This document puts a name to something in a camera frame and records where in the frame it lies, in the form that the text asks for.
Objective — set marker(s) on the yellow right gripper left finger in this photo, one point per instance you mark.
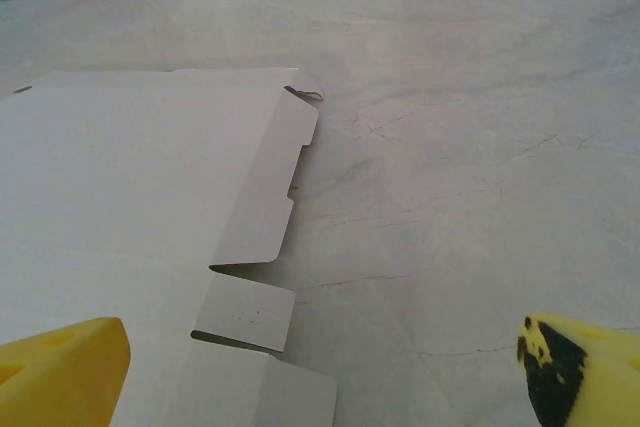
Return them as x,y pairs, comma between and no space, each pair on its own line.
60,377

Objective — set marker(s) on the white paper box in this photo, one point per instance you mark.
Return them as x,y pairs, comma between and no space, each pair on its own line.
125,187

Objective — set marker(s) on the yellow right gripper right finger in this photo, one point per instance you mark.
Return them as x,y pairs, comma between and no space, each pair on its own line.
590,377

